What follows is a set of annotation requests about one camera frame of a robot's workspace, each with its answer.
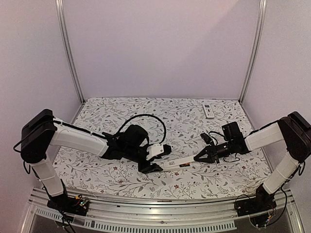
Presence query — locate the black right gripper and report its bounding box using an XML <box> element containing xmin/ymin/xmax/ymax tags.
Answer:
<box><xmin>194</xmin><ymin>140</ymin><xmax>234</xmax><ymax>164</ymax></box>

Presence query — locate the red battery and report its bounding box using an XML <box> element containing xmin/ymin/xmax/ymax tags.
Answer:
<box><xmin>179</xmin><ymin>163</ymin><xmax>190</xmax><ymax>167</ymax></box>

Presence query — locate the long white remote control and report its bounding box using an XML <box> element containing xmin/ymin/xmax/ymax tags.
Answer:
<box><xmin>162</xmin><ymin>160</ymin><xmax>190</xmax><ymax>171</ymax></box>

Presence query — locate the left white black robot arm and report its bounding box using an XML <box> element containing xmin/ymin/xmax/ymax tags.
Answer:
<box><xmin>13</xmin><ymin>109</ymin><xmax>165</xmax><ymax>211</ymax></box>

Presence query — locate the white air conditioner remote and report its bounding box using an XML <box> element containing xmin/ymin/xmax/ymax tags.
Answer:
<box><xmin>203</xmin><ymin>104</ymin><xmax>215</xmax><ymax>119</ymax></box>

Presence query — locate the floral patterned table mat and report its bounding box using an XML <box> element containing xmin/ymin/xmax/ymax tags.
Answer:
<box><xmin>53</xmin><ymin>98</ymin><xmax>271</xmax><ymax>200</ymax></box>

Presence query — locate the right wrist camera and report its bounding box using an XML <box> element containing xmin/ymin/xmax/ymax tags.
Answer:
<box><xmin>200</xmin><ymin>133</ymin><xmax>218</xmax><ymax>146</ymax></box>

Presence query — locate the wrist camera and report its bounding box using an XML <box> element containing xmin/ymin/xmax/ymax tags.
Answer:
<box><xmin>146</xmin><ymin>143</ymin><xmax>172</xmax><ymax>161</ymax></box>
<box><xmin>200</xmin><ymin>133</ymin><xmax>218</xmax><ymax>146</ymax></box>

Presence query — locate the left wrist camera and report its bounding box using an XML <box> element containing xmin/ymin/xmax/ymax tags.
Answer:
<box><xmin>146</xmin><ymin>143</ymin><xmax>172</xmax><ymax>161</ymax></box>

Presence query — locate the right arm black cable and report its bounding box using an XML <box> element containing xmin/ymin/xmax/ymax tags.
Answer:
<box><xmin>208</xmin><ymin>131</ymin><xmax>225</xmax><ymax>140</ymax></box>

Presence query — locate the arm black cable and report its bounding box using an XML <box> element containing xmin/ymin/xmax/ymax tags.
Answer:
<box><xmin>208</xmin><ymin>131</ymin><xmax>225</xmax><ymax>140</ymax></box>
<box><xmin>119</xmin><ymin>113</ymin><xmax>167</xmax><ymax>146</ymax></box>

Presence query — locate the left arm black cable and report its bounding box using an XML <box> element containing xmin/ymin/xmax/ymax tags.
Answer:
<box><xmin>119</xmin><ymin>113</ymin><xmax>167</xmax><ymax>146</ymax></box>

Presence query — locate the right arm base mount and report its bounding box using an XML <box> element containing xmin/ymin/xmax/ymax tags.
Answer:
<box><xmin>234</xmin><ymin>186</ymin><xmax>276</xmax><ymax>216</ymax></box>

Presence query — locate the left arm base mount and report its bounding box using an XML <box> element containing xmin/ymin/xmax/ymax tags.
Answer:
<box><xmin>46</xmin><ymin>180</ymin><xmax>89</xmax><ymax>216</ymax></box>

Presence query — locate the right aluminium frame post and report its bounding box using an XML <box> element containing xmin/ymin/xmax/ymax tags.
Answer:
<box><xmin>239</xmin><ymin>0</ymin><xmax>267</xmax><ymax>105</ymax></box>

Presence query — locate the aluminium frame post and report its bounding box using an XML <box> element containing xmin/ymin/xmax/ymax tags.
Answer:
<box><xmin>55</xmin><ymin>0</ymin><xmax>85</xmax><ymax>103</ymax></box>
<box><xmin>239</xmin><ymin>0</ymin><xmax>267</xmax><ymax>105</ymax></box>

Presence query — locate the left aluminium frame post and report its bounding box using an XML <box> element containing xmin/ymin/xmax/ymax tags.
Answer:
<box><xmin>55</xmin><ymin>0</ymin><xmax>85</xmax><ymax>103</ymax></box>

